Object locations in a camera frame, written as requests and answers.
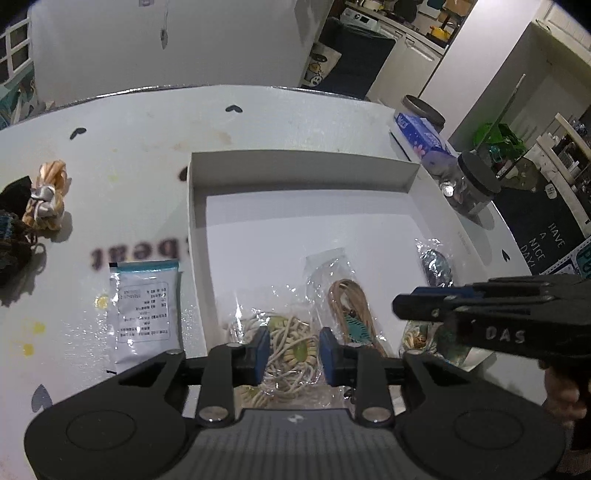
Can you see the white printed packet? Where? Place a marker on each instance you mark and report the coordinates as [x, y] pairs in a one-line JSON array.
[[143, 314]]

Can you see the round metal tin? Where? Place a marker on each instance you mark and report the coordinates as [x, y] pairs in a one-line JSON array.
[[422, 108]]

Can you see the black scrunchie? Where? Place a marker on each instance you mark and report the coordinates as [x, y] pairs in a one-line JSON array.
[[14, 196]]

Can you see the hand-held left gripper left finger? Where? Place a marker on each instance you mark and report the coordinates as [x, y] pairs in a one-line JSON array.
[[262, 353]]

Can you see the dark blue scrunchie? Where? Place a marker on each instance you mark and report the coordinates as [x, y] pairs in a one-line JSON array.
[[434, 267]]

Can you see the black printed doormat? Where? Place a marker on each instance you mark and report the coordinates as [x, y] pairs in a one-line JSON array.
[[540, 221]]

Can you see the dark quilted chair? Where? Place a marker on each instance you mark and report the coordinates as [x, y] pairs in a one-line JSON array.
[[364, 50]]

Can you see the green plastic bag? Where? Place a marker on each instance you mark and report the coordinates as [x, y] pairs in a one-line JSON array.
[[498, 138]]

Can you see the yellow kettle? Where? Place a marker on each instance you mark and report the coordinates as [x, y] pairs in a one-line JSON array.
[[441, 31]]

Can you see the glass jar with black lid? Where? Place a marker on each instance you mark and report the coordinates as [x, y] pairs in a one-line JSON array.
[[475, 184]]

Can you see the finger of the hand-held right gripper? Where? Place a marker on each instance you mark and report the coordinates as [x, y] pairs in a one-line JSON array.
[[443, 291], [420, 307]]

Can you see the teal patterned storage box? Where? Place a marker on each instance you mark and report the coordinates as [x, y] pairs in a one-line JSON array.
[[16, 97]]

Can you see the white printed tote bag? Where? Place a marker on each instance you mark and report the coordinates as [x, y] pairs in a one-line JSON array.
[[321, 67]]

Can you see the floral scrunchie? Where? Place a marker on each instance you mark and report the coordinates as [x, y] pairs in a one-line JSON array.
[[418, 337]]

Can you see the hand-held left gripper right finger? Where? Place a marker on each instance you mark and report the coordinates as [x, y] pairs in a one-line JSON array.
[[328, 355]]

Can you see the white cardboard box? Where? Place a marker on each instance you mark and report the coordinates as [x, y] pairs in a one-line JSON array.
[[300, 217]]

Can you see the beige satin scrunchie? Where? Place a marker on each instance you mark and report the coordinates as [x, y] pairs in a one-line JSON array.
[[46, 203]]

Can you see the white kitchen base cabinets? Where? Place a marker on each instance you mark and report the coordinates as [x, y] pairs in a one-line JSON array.
[[406, 60]]

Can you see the blue tissue pack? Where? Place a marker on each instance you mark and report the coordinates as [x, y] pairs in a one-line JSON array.
[[425, 138]]

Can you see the person's right hand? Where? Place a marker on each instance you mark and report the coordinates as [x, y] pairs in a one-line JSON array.
[[561, 392]]

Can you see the white washing machine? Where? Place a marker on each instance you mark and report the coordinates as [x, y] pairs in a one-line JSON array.
[[362, 18]]

